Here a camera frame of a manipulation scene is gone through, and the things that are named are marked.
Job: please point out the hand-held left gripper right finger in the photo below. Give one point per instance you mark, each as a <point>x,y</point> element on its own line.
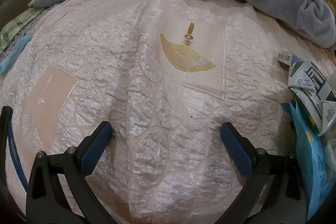
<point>236,150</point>

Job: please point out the crushed white green carton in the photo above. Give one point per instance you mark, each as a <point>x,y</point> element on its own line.
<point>312,82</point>

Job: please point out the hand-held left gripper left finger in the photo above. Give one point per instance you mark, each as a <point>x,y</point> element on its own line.
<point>95,150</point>

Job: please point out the green plaid cloth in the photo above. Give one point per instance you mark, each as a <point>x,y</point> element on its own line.
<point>15,27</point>

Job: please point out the cream quilted bedspread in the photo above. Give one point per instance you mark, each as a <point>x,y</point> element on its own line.
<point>131,56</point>

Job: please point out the blue plastic packet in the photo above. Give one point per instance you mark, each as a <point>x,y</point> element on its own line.
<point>309,161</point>

